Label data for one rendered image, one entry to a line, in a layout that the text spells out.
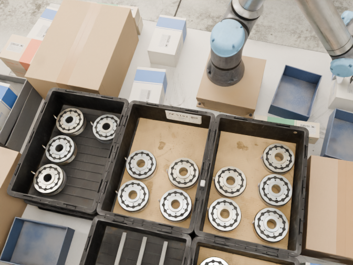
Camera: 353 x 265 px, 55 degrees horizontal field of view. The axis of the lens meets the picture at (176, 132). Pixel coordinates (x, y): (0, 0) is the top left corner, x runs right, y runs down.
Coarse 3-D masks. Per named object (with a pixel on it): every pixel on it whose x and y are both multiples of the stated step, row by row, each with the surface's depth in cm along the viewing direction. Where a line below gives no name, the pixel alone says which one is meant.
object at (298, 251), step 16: (288, 128) 108; (304, 128) 108; (304, 144) 106; (208, 160) 106; (304, 160) 104; (208, 176) 104; (304, 176) 102; (304, 192) 100; (224, 240) 96; (240, 240) 95
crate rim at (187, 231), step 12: (168, 108) 114; (180, 108) 115; (120, 132) 112; (120, 144) 110; (204, 156) 106; (204, 168) 105; (108, 180) 105; (108, 216) 101; (120, 216) 102; (192, 216) 99; (168, 228) 98; (180, 228) 98; (192, 228) 98
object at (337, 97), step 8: (336, 80) 132; (344, 80) 130; (336, 88) 129; (344, 88) 129; (352, 88) 128; (336, 96) 127; (344, 96) 127; (352, 96) 127; (328, 104) 136; (336, 104) 132; (344, 104) 130; (352, 104) 129; (352, 112) 133
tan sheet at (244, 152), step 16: (224, 144) 118; (240, 144) 118; (256, 144) 118; (288, 144) 117; (224, 160) 116; (240, 160) 116; (256, 160) 115; (256, 176) 113; (288, 176) 112; (256, 192) 111; (240, 208) 109; (256, 208) 109; (288, 208) 108; (208, 224) 108; (240, 224) 107; (272, 224) 106; (288, 224) 106; (256, 240) 105
